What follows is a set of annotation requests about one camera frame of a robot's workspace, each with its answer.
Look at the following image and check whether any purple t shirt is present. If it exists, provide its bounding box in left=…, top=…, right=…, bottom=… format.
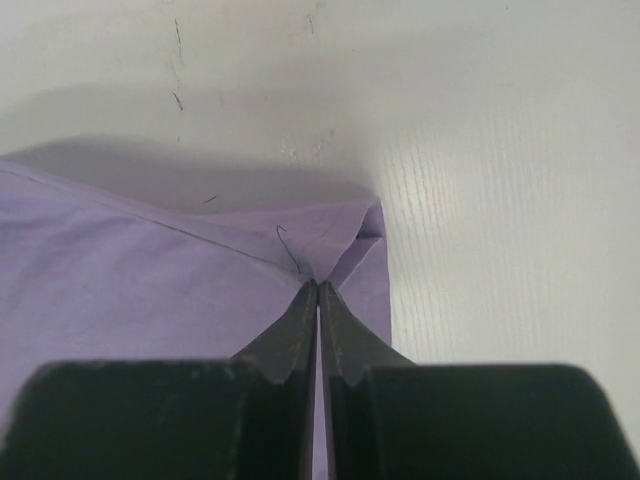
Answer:
left=0, top=158, right=394, bottom=431

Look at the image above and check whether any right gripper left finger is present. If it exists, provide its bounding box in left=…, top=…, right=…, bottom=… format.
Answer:
left=1, top=281, right=318, bottom=479

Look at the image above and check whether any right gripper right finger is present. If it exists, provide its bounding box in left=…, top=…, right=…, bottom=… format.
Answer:
left=319, top=283, right=639, bottom=479

